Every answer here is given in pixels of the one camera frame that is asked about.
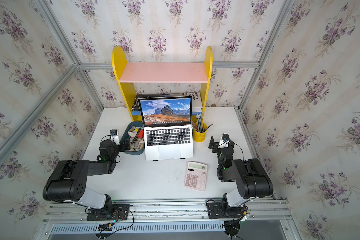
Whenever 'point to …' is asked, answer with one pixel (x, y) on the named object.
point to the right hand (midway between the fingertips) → (222, 137)
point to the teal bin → (135, 131)
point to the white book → (197, 109)
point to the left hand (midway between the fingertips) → (124, 138)
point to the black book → (136, 107)
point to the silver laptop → (168, 130)
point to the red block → (141, 134)
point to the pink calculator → (196, 176)
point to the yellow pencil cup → (200, 137)
